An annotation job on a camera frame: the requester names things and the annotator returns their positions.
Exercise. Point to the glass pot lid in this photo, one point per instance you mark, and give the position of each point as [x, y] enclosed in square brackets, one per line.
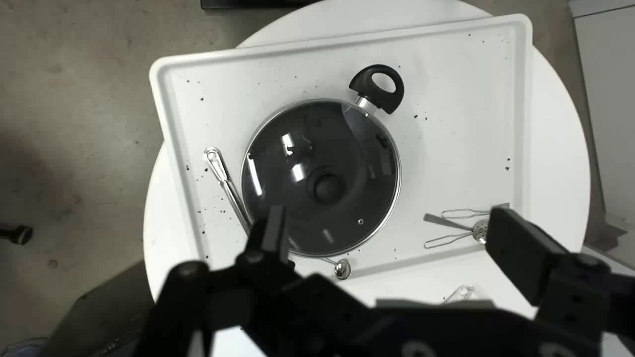
[318, 152]

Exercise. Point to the dark seat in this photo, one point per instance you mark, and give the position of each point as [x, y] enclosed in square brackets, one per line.
[99, 319]

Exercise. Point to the white plastic tray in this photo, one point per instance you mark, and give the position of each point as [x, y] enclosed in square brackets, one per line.
[462, 120]

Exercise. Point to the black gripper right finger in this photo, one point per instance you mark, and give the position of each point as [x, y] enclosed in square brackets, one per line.
[528, 259]

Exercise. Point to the black caster wheel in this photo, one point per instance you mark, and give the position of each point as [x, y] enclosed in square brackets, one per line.
[20, 235]

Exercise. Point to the black cooking pot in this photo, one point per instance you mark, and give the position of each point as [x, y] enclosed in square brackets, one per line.
[359, 82]

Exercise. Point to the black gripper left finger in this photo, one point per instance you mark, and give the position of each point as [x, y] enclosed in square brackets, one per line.
[270, 239]

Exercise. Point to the white cabinet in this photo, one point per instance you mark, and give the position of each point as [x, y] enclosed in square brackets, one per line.
[607, 100]

